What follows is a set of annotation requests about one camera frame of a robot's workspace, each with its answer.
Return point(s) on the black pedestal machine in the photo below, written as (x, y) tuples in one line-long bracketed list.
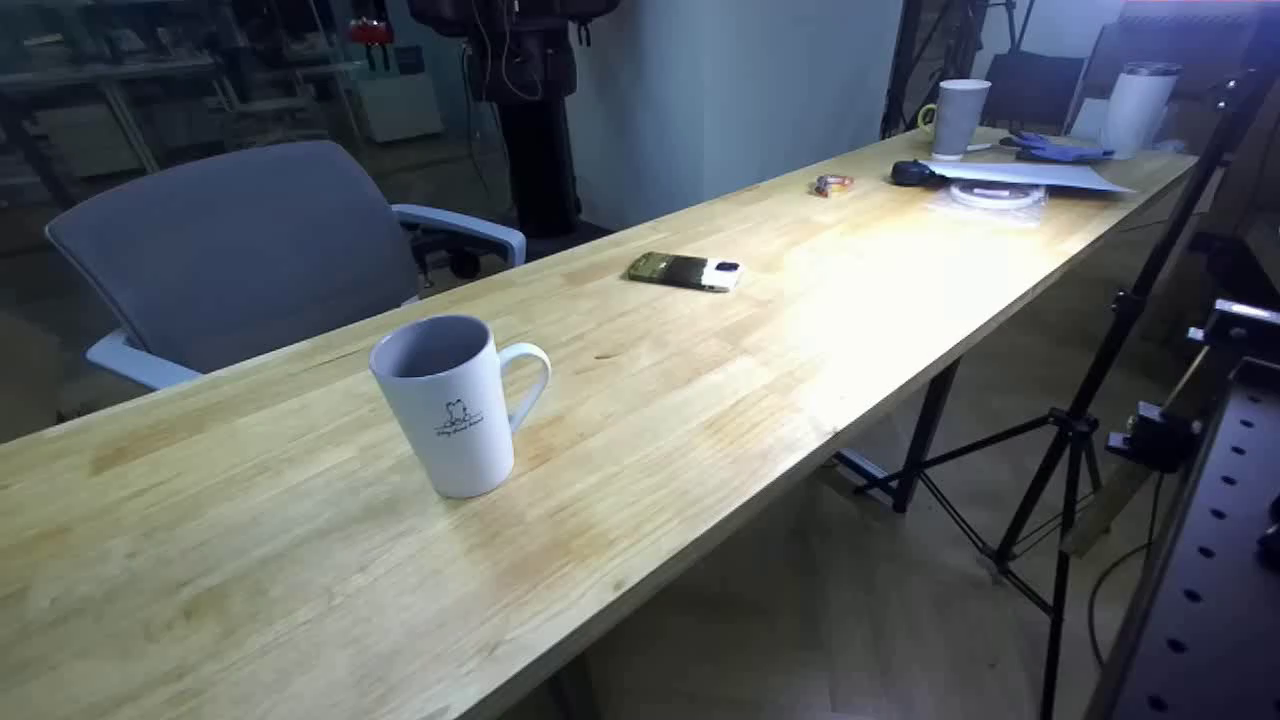
[(533, 95)]

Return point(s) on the grey closed laptop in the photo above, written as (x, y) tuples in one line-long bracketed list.
[(1027, 175)]

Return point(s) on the white round disc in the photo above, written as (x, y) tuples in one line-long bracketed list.
[(999, 200)]

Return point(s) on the black clamp block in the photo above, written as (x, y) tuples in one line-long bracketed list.
[(1153, 438)]

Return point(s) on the black computer mouse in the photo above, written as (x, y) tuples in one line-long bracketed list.
[(909, 175)]

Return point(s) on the grey tall cup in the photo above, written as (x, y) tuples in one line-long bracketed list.
[(960, 118)]

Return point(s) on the black tripod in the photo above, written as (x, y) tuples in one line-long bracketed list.
[(1126, 306)]

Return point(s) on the grey office chair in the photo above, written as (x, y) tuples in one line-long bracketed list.
[(242, 255)]

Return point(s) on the black perforated breadboard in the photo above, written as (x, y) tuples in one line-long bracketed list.
[(1215, 585)]

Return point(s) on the white paper towel roll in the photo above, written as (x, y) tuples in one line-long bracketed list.
[(1137, 115)]

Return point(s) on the black monitor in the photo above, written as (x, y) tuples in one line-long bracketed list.
[(1031, 89)]

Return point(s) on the grey metal bracket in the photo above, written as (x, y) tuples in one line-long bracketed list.
[(1241, 326)]

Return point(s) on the white ceramic mug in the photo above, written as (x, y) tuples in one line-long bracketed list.
[(455, 425)]

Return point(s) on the smartphone with forest case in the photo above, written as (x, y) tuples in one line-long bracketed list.
[(676, 271)]

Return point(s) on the blue cloth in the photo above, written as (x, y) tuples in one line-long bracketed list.
[(1058, 147)]

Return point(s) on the black table leg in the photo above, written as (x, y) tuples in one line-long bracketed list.
[(927, 435)]

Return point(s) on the white cabinet box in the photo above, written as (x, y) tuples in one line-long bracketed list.
[(399, 104)]

